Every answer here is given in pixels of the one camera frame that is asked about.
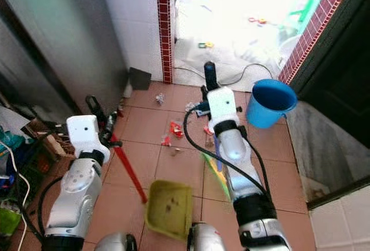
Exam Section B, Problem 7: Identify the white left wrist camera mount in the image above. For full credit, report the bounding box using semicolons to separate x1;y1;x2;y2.
66;115;111;160

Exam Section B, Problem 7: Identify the grey metal door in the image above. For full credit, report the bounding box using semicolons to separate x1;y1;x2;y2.
0;0;130;131

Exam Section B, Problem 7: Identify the black metal door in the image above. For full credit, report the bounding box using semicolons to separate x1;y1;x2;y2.
291;0;370;112

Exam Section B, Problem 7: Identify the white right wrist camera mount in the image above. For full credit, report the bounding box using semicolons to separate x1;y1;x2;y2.
207;86;241;131

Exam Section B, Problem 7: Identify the brown cardboard box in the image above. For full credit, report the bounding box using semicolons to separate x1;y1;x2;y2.
26;118;76;160

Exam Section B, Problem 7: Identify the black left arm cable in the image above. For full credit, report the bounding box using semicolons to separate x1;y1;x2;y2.
25;175;62;244

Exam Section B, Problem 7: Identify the bright green plastic container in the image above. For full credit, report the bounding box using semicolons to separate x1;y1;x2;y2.
0;208;23;236

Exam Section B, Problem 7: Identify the large red litter wrapper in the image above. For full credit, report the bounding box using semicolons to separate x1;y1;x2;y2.
169;121;184;138

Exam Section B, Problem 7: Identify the teal plastic bag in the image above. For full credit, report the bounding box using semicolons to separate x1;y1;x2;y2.
0;128;31;154

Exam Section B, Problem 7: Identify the grey robot left leg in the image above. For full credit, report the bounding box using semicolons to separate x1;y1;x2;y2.
92;232;139;251

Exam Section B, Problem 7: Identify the white cable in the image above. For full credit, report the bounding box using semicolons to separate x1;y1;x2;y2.
0;141;28;251

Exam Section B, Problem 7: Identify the green dustpan with red handle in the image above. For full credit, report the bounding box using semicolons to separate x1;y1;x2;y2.
85;94;195;241

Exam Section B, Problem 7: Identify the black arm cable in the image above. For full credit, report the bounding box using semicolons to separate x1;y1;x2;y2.
25;175;62;244
182;106;273;201

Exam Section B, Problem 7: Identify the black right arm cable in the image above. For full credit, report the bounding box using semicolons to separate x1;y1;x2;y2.
182;106;273;201

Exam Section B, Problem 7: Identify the blue plastic bucket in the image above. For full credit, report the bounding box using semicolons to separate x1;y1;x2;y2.
245;79;299;130

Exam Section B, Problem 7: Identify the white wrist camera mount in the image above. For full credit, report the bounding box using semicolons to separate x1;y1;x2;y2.
207;86;241;131
66;115;111;160

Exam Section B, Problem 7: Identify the green plastic stool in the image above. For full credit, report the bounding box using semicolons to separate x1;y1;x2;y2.
280;0;330;32

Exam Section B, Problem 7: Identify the grey robot right leg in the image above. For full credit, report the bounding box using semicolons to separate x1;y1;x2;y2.
186;222;226;251

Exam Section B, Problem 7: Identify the thin black floor cable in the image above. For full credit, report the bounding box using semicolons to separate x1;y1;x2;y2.
173;62;276;87

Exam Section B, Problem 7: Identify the grey robot leg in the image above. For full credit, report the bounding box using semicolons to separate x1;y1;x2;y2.
92;232;139;251
186;222;226;251

